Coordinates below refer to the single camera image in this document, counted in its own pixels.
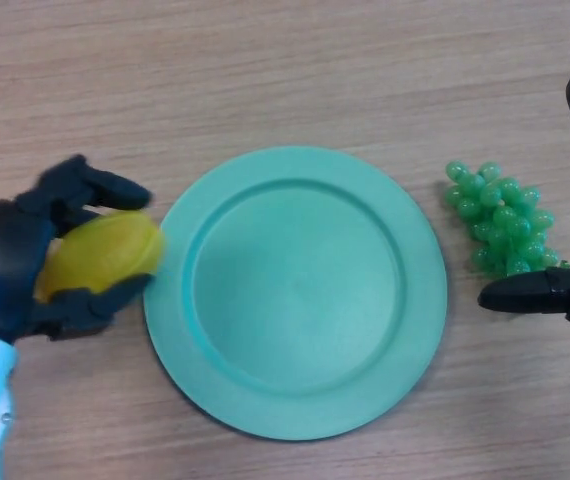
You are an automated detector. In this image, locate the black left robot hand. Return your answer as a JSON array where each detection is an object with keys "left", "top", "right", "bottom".
[{"left": 0, "top": 154, "right": 154, "bottom": 346}]

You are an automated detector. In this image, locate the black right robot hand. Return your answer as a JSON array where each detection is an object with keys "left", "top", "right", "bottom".
[{"left": 477, "top": 4, "right": 570, "bottom": 324}]

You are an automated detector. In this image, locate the yellow starfruit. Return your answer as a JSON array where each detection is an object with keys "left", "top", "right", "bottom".
[{"left": 33, "top": 209, "right": 166, "bottom": 304}]

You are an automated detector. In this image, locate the green round plate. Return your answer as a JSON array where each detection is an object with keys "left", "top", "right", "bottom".
[{"left": 142, "top": 145, "right": 449, "bottom": 442}]

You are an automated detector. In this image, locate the green grape bunch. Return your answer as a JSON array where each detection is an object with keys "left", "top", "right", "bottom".
[{"left": 443, "top": 160, "right": 570, "bottom": 280}]

